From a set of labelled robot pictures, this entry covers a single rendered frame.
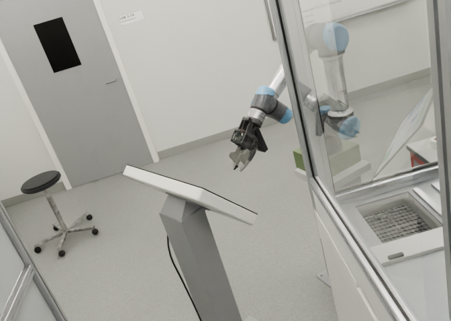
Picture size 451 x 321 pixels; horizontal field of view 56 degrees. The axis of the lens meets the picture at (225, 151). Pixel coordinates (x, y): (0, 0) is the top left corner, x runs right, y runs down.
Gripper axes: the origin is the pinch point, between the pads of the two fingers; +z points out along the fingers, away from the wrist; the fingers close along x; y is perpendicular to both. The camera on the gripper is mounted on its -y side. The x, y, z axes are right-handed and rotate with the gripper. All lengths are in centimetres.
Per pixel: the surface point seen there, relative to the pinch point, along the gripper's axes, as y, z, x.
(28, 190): -17, 55, -240
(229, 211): 9.7, 18.5, 13.6
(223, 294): -23, 50, -4
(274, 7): 43, -41, 32
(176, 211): 13.7, 25.3, -9.6
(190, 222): 9.3, 27.3, -4.4
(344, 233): 11, 14, 60
